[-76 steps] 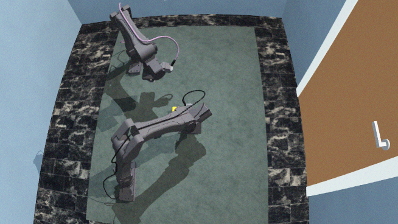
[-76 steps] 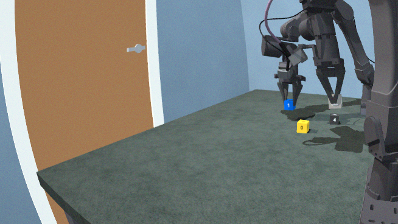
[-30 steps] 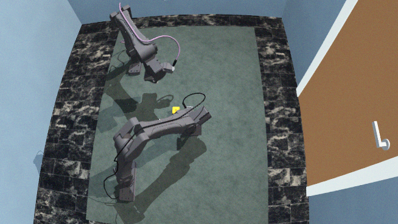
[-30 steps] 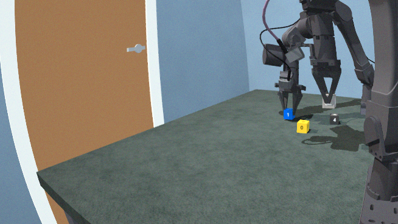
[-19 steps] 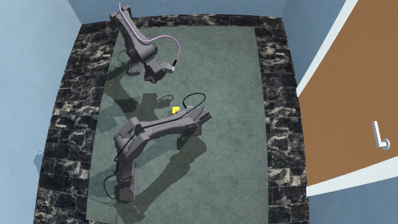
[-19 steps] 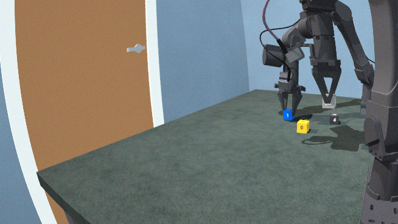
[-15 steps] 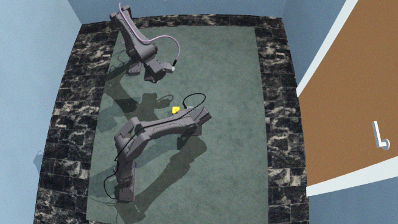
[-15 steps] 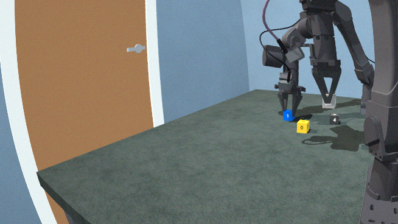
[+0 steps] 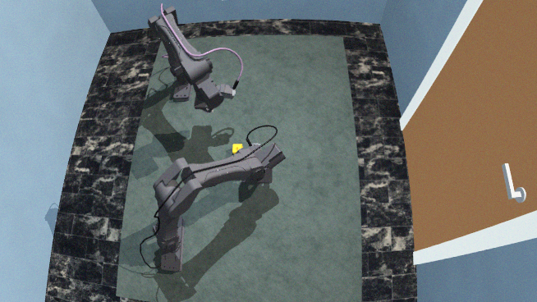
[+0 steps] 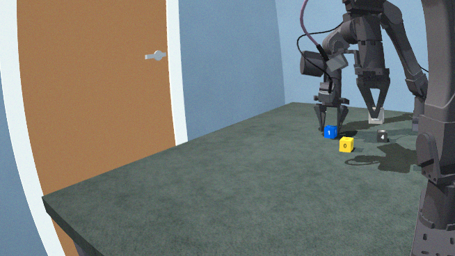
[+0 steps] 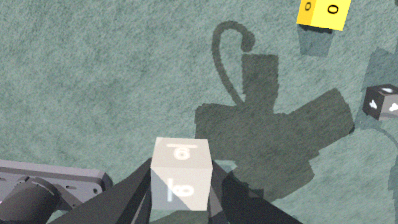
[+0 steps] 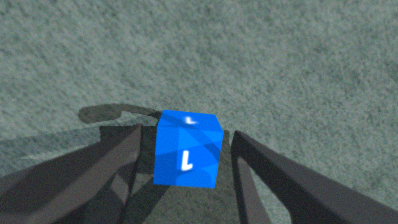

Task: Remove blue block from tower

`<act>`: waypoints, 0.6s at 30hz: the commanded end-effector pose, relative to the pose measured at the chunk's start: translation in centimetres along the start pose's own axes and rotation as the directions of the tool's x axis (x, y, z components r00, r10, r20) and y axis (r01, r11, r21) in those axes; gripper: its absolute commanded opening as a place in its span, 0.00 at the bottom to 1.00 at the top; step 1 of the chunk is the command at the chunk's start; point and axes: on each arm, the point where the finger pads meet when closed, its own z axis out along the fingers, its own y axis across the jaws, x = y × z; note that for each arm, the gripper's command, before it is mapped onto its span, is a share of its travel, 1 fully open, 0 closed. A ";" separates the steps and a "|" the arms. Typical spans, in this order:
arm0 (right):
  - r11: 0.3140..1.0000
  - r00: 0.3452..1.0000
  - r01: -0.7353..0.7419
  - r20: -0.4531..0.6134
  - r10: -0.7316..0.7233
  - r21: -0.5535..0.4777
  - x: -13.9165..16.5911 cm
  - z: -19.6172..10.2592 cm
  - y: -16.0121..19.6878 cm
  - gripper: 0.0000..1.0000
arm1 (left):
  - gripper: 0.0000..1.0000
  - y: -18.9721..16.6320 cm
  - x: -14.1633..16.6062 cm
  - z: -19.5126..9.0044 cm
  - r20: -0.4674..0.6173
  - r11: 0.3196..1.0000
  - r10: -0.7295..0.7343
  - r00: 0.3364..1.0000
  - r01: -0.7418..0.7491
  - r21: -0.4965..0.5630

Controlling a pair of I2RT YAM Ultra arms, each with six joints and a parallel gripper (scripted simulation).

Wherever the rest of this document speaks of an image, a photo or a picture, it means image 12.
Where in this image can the blue block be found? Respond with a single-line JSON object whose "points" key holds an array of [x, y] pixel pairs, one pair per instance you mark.
{"points": [[187, 149]]}

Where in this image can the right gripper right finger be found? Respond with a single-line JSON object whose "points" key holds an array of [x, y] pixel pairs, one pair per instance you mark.
{"points": [[310, 197]]}

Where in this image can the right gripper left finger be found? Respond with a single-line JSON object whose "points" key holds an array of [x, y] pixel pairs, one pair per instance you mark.
{"points": [[59, 190]]}

